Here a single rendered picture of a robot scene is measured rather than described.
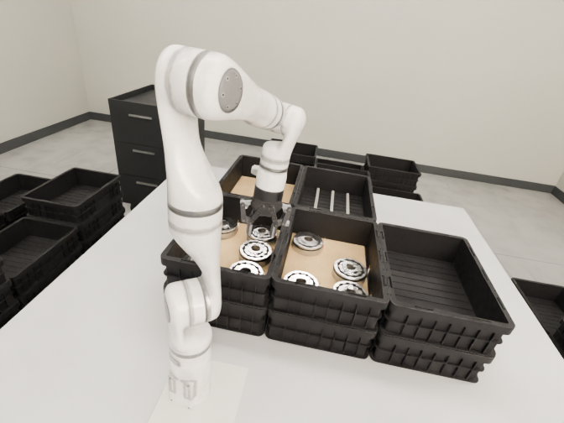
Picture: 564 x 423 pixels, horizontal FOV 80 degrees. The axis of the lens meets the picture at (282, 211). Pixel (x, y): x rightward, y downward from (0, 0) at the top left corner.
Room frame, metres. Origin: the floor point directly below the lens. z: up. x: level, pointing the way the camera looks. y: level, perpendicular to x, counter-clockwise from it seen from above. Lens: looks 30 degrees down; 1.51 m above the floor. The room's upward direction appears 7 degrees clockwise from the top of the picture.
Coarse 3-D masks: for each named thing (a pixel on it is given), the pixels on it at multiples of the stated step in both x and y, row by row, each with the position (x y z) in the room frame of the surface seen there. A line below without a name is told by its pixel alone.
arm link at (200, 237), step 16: (176, 224) 0.45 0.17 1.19; (192, 224) 0.45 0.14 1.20; (208, 224) 0.46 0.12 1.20; (176, 240) 0.46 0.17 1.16; (192, 240) 0.45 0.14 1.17; (208, 240) 0.46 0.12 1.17; (192, 256) 0.46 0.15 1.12; (208, 256) 0.46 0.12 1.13; (208, 272) 0.47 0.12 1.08; (208, 288) 0.48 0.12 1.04; (208, 304) 0.46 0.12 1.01; (208, 320) 0.46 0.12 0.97
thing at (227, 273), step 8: (280, 232) 0.86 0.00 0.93; (280, 240) 0.82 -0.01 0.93; (168, 248) 0.72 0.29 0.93; (160, 256) 0.68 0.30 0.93; (168, 256) 0.69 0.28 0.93; (272, 256) 0.74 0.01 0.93; (168, 264) 0.67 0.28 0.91; (176, 264) 0.67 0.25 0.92; (184, 264) 0.67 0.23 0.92; (192, 264) 0.67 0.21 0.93; (272, 264) 0.71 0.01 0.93; (200, 272) 0.67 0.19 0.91; (224, 272) 0.66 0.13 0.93; (232, 272) 0.66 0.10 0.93; (240, 272) 0.66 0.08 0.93; (248, 272) 0.67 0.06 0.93; (272, 272) 0.68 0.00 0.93; (240, 280) 0.65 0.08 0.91; (248, 280) 0.65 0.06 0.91; (256, 280) 0.65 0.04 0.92; (264, 280) 0.65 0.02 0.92
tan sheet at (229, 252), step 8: (240, 224) 1.03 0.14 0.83; (240, 232) 0.98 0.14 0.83; (224, 240) 0.92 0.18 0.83; (232, 240) 0.93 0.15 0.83; (240, 240) 0.94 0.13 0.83; (224, 248) 0.88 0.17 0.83; (232, 248) 0.88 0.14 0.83; (224, 256) 0.84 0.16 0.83; (232, 256) 0.85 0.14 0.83; (224, 264) 0.80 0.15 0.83
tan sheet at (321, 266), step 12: (288, 252) 0.91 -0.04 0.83; (324, 252) 0.93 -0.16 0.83; (336, 252) 0.94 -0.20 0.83; (348, 252) 0.95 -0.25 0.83; (360, 252) 0.96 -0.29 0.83; (288, 264) 0.84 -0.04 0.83; (300, 264) 0.85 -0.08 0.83; (312, 264) 0.86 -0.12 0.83; (324, 264) 0.86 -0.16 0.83; (324, 276) 0.81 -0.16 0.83
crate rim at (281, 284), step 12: (336, 216) 1.01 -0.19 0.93; (288, 228) 0.89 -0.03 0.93; (276, 264) 0.71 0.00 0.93; (276, 276) 0.66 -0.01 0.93; (384, 276) 0.72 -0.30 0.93; (276, 288) 0.65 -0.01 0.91; (288, 288) 0.64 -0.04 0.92; (300, 288) 0.64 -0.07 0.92; (312, 288) 0.64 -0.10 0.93; (324, 288) 0.64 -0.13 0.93; (384, 288) 0.67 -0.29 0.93; (348, 300) 0.63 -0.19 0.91; (360, 300) 0.62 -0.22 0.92; (372, 300) 0.62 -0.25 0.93; (384, 300) 0.63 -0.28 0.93
